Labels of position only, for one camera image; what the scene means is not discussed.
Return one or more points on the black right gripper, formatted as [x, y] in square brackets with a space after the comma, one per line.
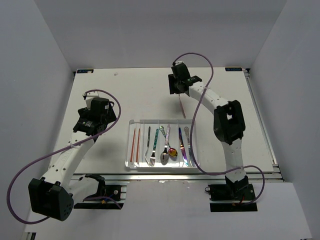
[172, 90]

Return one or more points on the rainbow iridescent knife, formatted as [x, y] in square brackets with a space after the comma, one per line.
[182, 148]

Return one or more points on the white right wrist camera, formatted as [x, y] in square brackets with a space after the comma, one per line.
[175, 63]

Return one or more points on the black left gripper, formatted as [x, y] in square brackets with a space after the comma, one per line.
[110, 116]

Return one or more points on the ornate silver knife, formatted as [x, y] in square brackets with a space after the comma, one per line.
[187, 135]

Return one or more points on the blue label sticker left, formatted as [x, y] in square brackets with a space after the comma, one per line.
[84, 71]

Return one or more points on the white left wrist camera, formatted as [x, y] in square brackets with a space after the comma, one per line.
[89, 96]

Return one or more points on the pink handled spoon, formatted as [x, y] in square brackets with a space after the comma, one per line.
[167, 131]

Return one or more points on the blue label sticker right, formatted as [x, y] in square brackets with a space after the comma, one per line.
[233, 69]

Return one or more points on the black handled fork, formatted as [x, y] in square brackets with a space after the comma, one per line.
[147, 145]

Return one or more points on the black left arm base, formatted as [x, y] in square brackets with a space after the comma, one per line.
[108, 196]

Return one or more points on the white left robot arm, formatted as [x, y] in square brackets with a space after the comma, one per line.
[54, 195]

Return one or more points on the black handled spoon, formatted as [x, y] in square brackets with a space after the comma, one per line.
[164, 156]

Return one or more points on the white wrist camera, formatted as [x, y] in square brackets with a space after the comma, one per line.
[175, 63]
[89, 96]

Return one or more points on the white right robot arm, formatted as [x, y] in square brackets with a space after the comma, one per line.
[228, 120]

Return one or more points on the blue label sticker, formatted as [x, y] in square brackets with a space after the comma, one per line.
[233, 69]
[84, 71]

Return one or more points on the white divided cutlery tray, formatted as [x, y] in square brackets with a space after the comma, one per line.
[174, 164]

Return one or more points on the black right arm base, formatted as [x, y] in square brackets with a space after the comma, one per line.
[232, 197]

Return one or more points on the orange chopstick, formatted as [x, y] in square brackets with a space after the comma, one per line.
[138, 147]
[133, 146]

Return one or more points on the rainbow iridescent spoon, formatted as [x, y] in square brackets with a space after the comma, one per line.
[172, 152]

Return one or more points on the pink handled fork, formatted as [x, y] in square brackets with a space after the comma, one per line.
[182, 107]

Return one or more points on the green handled fork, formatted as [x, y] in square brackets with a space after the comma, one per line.
[153, 154]

